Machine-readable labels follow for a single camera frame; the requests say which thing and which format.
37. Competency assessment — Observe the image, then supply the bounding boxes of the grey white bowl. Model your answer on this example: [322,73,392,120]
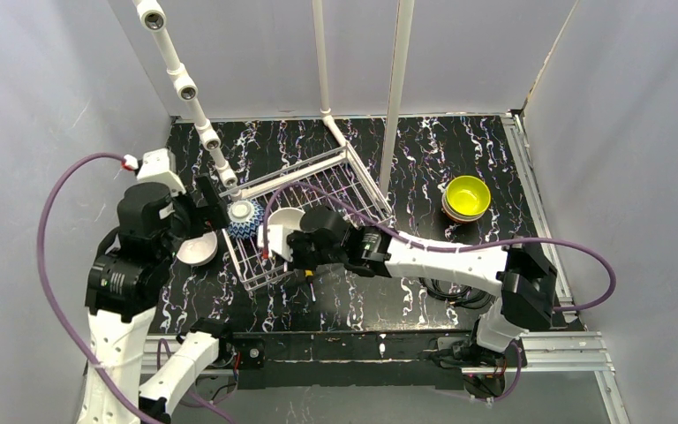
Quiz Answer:
[176,231,218,267]

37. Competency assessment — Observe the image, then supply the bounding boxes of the red patterned blue bowl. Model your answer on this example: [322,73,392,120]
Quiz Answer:
[227,200,265,239]

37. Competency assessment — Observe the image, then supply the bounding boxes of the white bowl brown rim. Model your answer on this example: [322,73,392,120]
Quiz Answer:
[267,208,305,234]

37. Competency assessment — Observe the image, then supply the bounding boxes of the yellow green bowl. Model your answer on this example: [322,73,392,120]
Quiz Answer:
[445,176,492,216]

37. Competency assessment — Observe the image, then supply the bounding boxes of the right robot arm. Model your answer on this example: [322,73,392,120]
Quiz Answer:
[268,206,557,352]

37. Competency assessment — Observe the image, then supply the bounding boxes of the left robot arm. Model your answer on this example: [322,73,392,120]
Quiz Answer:
[85,176,235,423]

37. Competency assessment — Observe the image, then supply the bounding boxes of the white vertical pole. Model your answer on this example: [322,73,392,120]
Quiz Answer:
[378,0,415,199]

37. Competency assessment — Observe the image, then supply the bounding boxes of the yellow handled screwdriver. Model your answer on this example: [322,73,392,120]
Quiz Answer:
[304,270,317,303]

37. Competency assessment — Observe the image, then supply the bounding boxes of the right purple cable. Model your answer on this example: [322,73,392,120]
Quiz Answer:
[261,181,617,405]

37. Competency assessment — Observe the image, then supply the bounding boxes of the purple cable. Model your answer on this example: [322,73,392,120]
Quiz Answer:
[37,153,159,424]
[261,181,617,405]

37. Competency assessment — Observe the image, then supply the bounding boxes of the white wire dish rack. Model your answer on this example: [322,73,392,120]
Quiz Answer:
[222,146,394,292]

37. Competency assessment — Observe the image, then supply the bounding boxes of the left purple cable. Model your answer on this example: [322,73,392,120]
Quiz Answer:
[37,153,159,424]

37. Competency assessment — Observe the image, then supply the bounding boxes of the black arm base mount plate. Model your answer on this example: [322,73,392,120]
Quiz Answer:
[178,330,527,391]

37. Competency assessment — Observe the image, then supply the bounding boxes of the coiled black cable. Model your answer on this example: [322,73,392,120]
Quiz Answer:
[420,277,495,310]

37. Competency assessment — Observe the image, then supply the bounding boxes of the white pvc pipe frame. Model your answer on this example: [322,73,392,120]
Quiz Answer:
[132,0,399,213]

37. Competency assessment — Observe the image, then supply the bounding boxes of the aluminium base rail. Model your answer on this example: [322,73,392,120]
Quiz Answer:
[75,330,633,424]

